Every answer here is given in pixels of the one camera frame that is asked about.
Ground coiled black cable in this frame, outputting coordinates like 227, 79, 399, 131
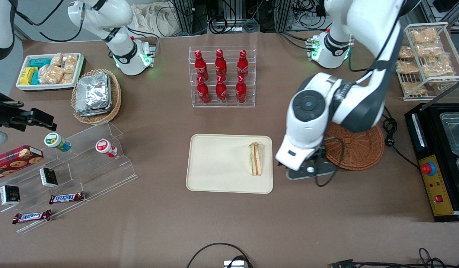
209, 17, 238, 35

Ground red emergency stop button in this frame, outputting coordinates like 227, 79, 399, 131
420, 161, 437, 176

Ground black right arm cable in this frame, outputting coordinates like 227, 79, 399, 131
13, 0, 85, 42

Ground brown wicker basket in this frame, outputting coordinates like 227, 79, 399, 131
324, 121, 385, 171

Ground white wire rack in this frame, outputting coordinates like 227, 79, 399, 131
396, 22, 459, 102

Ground green lid snack cup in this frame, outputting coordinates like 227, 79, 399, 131
44, 132, 72, 152

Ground red tartan cookie box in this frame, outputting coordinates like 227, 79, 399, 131
0, 145, 44, 177

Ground foil wrapped packet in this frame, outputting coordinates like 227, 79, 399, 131
76, 73, 111, 109
75, 100, 113, 117

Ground black power cable with plug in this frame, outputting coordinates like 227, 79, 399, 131
382, 106, 420, 169

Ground Snickers chocolate bar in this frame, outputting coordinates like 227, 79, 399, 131
50, 192, 85, 205
12, 210, 52, 224

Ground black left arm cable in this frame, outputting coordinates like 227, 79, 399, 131
314, 137, 345, 187

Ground light wicker basket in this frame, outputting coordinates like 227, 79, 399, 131
71, 68, 122, 125

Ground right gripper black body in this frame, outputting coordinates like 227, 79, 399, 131
0, 89, 31, 131

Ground dark green tea box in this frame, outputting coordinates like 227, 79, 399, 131
39, 167, 59, 188
0, 185, 20, 206

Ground clear acrylic bottle rack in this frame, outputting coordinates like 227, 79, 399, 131
189, 46, 256, 108

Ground cream plastic tray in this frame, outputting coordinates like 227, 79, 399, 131
186, 134, 274, 194

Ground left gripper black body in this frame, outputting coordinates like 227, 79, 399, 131
287, 147, 338, 181

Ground clear acrylic stepped shelf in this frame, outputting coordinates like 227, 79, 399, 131
0, 121, 138, 234

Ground grey metal bar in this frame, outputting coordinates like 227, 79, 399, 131
430, 76, 459, 103

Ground black looped cable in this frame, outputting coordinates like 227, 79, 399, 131
186, 243, 254, 268

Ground red lid snack cup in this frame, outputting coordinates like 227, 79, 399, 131
95, 138, 118, 158

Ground white snack bin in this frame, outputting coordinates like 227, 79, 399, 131
16, 53, 85, 92

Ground white cloth bag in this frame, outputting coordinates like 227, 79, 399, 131
134, 3, 181, 38

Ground plastic sandwich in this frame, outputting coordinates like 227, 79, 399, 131
248, 142, 265, 176

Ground black cable with connector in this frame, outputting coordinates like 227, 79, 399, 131
331, 248, 459, 268

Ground yellow snack packet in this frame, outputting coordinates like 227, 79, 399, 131
20, 67, 38, 85

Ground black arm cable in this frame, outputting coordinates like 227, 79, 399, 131
13, 0, 85, 42
314, 137, 345, 187

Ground red cola bottle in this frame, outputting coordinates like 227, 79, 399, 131
216, 76, 228, 103
195, 50, 209, 80
237, 50, 249, 79
197, 76, 210, 104
215, 49, 227, 79
235, 76, 247, 103

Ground black yellow heating machine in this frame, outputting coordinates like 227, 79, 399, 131
404, 102, 459, 223

